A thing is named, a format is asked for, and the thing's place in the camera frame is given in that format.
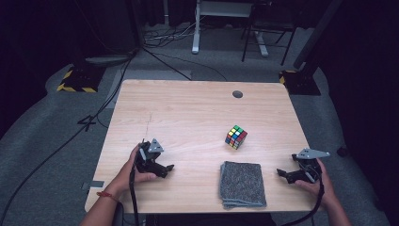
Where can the person's left hand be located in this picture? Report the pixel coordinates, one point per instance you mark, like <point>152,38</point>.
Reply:
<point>127,180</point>

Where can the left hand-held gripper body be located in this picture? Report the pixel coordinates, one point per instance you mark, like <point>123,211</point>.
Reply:
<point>147,158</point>

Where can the person's right hand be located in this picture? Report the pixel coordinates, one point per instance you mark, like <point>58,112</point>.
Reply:
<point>323,188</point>

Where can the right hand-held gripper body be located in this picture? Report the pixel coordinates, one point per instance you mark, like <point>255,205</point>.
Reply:
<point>309,166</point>

